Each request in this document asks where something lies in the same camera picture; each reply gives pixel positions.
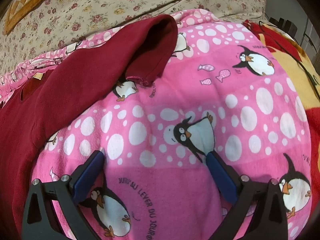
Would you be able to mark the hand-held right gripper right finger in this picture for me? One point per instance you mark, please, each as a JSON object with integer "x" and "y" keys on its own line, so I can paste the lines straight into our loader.
{"x": 222, "y": 177}

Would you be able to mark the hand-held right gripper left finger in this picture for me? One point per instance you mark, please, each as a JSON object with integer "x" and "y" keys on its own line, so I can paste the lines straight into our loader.
{"x": 87, "y": 177}

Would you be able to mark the dark red sweater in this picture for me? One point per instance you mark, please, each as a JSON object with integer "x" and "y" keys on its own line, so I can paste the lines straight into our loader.
{"x": 75, "y": 80}

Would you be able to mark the pink penguin blanket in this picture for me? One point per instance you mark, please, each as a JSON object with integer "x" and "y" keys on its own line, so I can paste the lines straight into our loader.
{"x": 175, "y": 92}

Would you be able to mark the red and yellow blanket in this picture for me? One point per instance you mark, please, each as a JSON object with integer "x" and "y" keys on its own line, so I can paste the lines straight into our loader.
{"x": 295, "y": 62}

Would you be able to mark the black box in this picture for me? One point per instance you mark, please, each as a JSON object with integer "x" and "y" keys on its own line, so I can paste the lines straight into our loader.
{"x": 285, "y": 26}

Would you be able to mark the floral bed sheet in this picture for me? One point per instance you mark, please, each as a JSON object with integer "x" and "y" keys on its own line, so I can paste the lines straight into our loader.
{"x": 100, "y": 5}

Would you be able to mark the orange checkered cushion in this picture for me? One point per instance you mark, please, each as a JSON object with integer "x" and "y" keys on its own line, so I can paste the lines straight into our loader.
{"x": 22, "y": 5}

